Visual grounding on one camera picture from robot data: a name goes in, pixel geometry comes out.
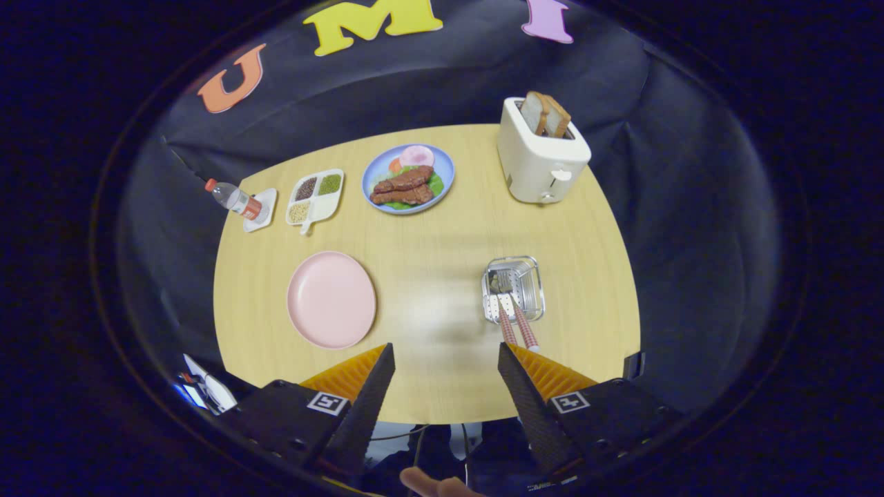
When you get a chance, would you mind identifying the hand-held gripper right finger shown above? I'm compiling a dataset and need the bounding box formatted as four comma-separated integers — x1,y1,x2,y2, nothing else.
497,342,686,485

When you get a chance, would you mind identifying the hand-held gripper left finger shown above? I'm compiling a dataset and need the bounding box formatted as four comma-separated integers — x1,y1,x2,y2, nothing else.
218,342,396,484

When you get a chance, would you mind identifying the metal fork checkered handle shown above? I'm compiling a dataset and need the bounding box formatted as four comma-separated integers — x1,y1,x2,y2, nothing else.
504,273,541,353

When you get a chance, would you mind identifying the metal spoon checkered handle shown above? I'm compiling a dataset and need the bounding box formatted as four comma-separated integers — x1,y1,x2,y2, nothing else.
487,269,519,346

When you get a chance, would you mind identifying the pink plate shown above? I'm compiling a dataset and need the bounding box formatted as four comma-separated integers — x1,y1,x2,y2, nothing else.
287,251,377,350

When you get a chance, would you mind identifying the metal cutlery drainer basket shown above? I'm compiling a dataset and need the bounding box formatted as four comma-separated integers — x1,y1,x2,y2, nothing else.
481,256,546,325

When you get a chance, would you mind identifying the white flat object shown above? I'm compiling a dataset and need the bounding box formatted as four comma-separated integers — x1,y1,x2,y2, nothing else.
181,353,239,415

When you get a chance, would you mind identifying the white divided tray with grains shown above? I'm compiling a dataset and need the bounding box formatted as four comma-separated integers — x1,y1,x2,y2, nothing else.
286,168,345,237

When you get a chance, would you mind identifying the brown sausage piece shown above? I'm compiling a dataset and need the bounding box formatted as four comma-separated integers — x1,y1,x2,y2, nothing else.
369,184,434,206
373,166,434,194

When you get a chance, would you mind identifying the white square coaster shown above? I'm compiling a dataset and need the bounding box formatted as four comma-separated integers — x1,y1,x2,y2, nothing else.
243,188,278,233

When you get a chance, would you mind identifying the blue food plate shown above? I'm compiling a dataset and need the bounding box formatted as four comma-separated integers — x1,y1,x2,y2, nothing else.
361,144,456,215

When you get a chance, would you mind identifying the white toaster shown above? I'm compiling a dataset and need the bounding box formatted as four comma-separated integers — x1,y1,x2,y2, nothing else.
497,97,593,204

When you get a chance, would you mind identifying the clear water bottle red label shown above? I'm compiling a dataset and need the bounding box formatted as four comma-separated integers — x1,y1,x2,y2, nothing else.
205,179,263,221

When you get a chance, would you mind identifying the toast bread slice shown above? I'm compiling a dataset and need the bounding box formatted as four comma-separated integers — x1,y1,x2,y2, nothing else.
519,91,550,135
542,95,573,139

